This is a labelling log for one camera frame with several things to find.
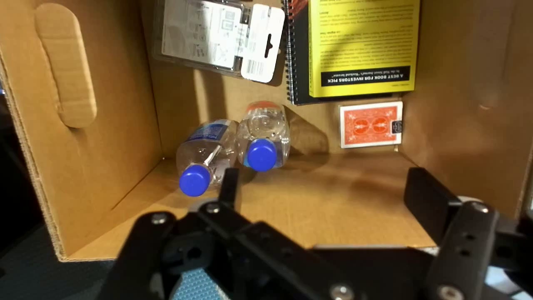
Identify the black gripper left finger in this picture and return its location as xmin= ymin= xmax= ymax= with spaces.
xmin=97 ymin=165 xmax=357 ymax=300

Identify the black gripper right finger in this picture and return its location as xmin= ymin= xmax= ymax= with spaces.
xmin=402 ymin=165 xmax=533 ymax=300

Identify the red label water bottle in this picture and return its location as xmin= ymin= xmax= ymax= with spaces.
xmin=237 ymin=100 xmax=294 ymax=175

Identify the large white cardboard box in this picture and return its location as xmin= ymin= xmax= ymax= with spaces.
xmin=0 ymin=0 xmax=533 ymax=265

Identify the blue label water bottle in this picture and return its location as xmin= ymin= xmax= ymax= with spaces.
xmin=175 ymin=118 xmax=242 ymax=200

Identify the red playing card deck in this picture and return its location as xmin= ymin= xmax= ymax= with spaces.
xmin=339 ymin=98 xmax=407 ymax=151

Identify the clear blister pack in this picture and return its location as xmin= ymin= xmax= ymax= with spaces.
xmin=160 ymin=0 xmax=289 ymax=85

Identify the yellow spiral notebook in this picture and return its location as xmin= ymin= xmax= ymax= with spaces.
xmin=282 ymin=0 xmax=424 ymax=106

